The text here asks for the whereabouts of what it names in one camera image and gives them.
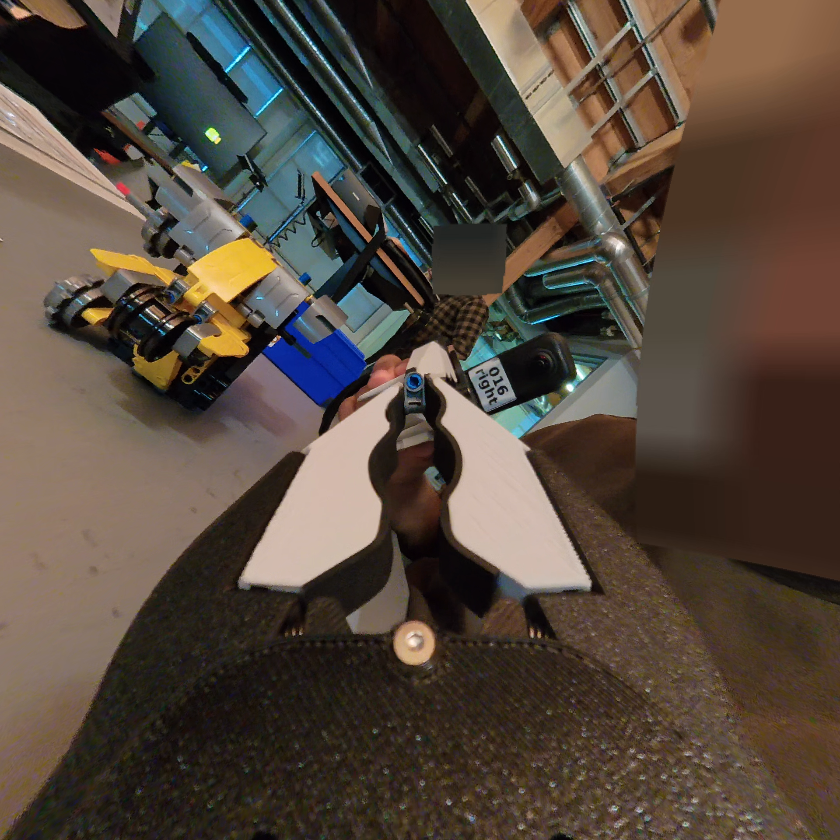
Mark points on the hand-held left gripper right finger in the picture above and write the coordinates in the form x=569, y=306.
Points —
x=518, y=525

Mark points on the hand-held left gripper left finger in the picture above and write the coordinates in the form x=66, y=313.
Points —
x=308, y=525

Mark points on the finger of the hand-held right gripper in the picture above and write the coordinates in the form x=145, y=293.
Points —
x=430, y=358

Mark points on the grey connector with blue pin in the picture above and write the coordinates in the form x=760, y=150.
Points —
x=412, y=397

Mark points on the blue storage box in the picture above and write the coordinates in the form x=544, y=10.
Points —
x=315, y=364

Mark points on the wooden top desk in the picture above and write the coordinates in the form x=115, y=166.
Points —
x=358, y=223

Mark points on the yellow toy vehicle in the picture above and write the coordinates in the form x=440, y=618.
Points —
x=216, y=275

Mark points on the person's shirt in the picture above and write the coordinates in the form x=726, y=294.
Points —
x=754, y=656

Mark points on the dark monitor screen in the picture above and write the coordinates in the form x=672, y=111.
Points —
x=197, y=92

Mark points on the white printed paper sheet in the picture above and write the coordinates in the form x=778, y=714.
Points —
x=39, y=144

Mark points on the silver ventilation duct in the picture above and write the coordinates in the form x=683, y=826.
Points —
x=594, y=197

